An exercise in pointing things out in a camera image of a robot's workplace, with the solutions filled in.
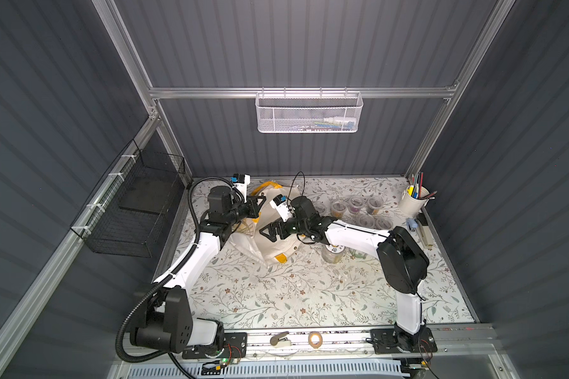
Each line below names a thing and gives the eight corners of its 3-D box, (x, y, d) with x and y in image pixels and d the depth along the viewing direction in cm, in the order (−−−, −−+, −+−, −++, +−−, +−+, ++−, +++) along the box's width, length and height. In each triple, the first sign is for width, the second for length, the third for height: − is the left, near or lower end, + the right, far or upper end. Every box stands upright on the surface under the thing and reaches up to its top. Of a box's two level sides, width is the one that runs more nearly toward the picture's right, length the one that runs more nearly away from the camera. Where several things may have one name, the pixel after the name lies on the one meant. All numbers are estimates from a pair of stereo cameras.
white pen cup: (399, 215, 108) (408, 200, 99) (394, 202, 114) (402, 185, 105) (421, 215, 108) (433, 200, 99) (415, 202, 114) (426, 185, 105)
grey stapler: (423, 247, 97) (429, 241, 93) (412, 219, 106) (416, 212, 102) (431, 247, 97) (436, 241, 93) (418, 219, 106) (423, 212, 102)
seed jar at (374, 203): (366, 216, 108) (370, 207, 103) (363, 204, 113) (366, 196, 108) (381, 216, 108) (386, 207, 103) (378, 204, 113) (382, 196, 108)
